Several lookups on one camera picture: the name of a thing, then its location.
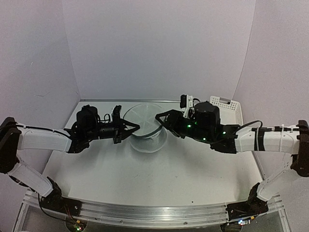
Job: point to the white mesh laundry bag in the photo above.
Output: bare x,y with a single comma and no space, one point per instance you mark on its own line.
151,136

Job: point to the white plastic basket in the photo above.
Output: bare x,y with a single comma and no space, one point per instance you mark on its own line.
230,111

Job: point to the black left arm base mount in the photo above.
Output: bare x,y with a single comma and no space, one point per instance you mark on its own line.
56,202

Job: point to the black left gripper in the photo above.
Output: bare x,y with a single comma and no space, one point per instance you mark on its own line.
124,133

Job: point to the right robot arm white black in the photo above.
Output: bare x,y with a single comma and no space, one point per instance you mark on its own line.
293,140

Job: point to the aluminium table front rail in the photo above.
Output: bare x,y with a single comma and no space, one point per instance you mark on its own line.
154,216

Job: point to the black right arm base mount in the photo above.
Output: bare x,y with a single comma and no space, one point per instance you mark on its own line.
253,206

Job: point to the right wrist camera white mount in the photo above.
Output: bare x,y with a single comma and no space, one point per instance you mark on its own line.
187,105

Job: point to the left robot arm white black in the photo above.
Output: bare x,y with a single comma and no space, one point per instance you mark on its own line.
15,137

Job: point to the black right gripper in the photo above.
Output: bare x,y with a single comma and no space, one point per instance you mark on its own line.
173,122

